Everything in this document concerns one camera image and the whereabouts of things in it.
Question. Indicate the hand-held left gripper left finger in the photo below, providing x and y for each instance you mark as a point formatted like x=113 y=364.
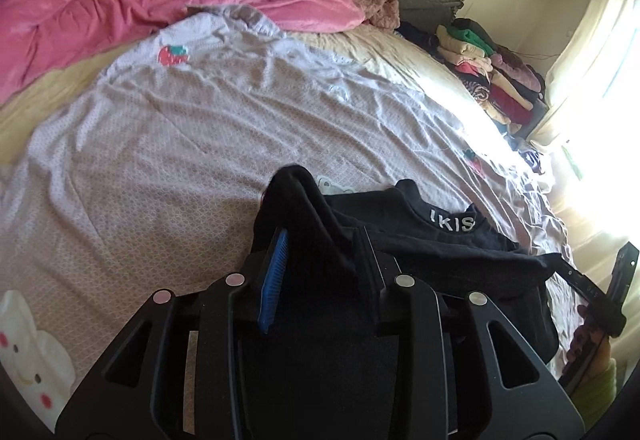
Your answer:
x=272 y=280

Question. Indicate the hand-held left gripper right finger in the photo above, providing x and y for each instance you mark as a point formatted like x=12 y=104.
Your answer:
x=410 y=310

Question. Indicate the black sweatshirt with orange cuffs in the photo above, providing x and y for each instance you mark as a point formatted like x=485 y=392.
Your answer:
x=450 y=260

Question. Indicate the person's right forearm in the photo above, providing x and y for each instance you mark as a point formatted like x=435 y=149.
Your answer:
x=600 y=395

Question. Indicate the stack of folded clothes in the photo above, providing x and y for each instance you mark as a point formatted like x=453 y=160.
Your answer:
x=500 y=84

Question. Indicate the person's right hand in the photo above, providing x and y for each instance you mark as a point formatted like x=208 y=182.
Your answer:
x=587 y=345

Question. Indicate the lilac printed bed sheet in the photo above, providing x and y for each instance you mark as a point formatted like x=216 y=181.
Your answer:
x=200 y=144

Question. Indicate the crumpled purple garment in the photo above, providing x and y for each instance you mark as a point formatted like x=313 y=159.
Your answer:
x=535 y=159

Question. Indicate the pale curtain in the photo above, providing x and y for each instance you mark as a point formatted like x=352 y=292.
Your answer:
x=600 y=44

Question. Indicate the dark navy garment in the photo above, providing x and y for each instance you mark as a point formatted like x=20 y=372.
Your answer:
x=417 y=37

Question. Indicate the fluffy pink garment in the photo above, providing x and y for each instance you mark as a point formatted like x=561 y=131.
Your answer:
x=375 y=7

